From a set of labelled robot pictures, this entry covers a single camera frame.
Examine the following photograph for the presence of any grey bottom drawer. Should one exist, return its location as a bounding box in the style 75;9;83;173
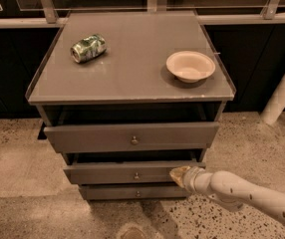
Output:
79;183;189;200

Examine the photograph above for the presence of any grey drawer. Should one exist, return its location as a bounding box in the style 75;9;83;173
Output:
44;122;218;153
79;183;189;200
64;160;205;185

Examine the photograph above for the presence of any white paper bowl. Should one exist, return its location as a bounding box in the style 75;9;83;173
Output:
166;51;215;83

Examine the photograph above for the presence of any grey top drawer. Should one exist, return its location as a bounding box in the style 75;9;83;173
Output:
44;122;218;153

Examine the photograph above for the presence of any grey wooden drawer cabinet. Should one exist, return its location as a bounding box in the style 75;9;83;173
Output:
25;10;236;201

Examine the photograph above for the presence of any metal railing frame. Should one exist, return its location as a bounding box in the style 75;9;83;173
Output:
0;0;285;30

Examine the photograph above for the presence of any crushed green soda can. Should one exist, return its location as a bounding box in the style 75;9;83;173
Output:
70;34;107;64

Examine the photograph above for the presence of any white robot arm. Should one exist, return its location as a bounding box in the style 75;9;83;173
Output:
169;166;285;225

